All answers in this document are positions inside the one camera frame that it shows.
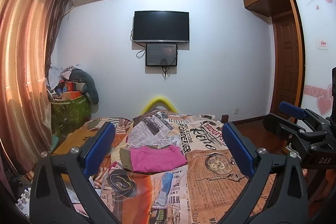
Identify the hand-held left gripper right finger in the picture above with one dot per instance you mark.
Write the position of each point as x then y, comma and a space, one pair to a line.
240, 150

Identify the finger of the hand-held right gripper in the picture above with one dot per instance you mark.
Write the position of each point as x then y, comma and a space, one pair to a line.
291, 109
286, 130

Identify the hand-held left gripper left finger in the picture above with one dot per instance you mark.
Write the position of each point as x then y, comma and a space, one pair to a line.
101, 146

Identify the pink pants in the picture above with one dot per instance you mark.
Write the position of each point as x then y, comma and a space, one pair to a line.
157, 159

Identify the olive green pants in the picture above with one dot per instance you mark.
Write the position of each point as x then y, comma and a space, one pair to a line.
125, 161

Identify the wooden folding table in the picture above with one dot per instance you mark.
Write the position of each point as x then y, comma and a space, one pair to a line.
76, 138

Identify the brown wooden door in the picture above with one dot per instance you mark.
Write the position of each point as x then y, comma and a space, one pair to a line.
288, 69

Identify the green storage bag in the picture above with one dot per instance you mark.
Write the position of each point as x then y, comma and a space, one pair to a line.
71, 111

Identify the newspaper print blanket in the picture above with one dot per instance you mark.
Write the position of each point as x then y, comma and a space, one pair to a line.
210, 187

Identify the white red label sticker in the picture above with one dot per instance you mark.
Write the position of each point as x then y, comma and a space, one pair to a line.
323, 44

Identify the yellow foam tube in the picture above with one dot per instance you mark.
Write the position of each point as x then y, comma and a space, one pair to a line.
160, 101

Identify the wooden wardrobe with heart stickers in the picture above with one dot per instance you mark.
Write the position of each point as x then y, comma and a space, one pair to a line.
312, 29

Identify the white crumpled cloth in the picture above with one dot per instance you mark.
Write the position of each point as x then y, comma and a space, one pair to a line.
56, 75

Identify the small black monitor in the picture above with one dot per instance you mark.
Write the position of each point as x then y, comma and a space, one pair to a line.
161, 54

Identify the orange brown curtain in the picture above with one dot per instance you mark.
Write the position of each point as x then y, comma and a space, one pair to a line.
23, 56

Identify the dark wooden bed post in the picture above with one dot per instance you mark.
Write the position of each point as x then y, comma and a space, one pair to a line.
225, 118

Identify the black wall television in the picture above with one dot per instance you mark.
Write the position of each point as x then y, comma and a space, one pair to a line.
160, 26

